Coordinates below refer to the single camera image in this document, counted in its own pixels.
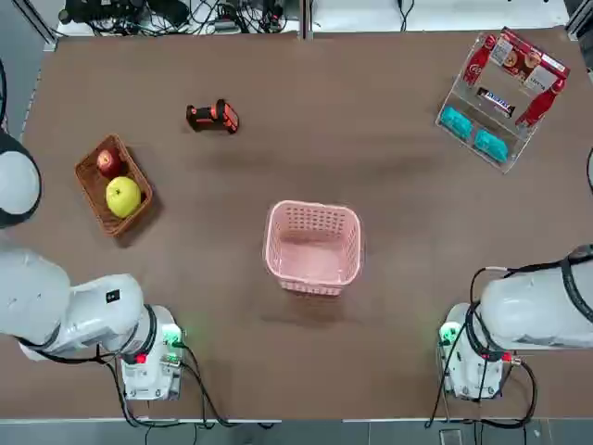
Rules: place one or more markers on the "orange black barcode scanner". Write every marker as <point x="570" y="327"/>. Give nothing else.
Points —
<point x="218" y="116"/>

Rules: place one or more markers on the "red Coca-Cola bottle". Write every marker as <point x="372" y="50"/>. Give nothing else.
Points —
<point x="477" y="65"/>
<point x="539" y="104"/>

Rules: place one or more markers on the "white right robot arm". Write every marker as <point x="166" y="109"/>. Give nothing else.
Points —
<point x="533" y="310"/>

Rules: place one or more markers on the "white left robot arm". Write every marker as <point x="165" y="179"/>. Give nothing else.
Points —
<point x="41" y="296"/>

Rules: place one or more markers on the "pink plastic basket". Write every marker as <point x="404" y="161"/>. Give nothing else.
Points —
<point x="312" y="250"/>

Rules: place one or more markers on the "brown wicker basket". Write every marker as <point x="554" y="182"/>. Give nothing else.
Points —
<point x="139" y="194"/>

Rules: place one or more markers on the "yellow pear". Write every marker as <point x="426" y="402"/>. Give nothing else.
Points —
<point x="123" y="196"/>

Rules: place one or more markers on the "teal snack packet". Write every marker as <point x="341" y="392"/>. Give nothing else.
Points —
<point x="491" y="146"/>
<point x="456" y="123"/>

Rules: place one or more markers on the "red apple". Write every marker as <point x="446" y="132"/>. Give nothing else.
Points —
<point x="109" y="162"/>

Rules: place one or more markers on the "clear acrylic shelf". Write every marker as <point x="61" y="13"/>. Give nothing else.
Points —
<point x="482" y="106"/>

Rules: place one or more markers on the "Snickers bar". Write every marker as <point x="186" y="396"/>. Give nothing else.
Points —
<point x="495" y="99"/>

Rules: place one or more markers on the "red cookie box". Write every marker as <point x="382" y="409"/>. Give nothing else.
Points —
<point x="528" y="58"/>

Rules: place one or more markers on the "aluminium frame post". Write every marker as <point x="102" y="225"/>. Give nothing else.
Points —
<point x="306" y="18"/>

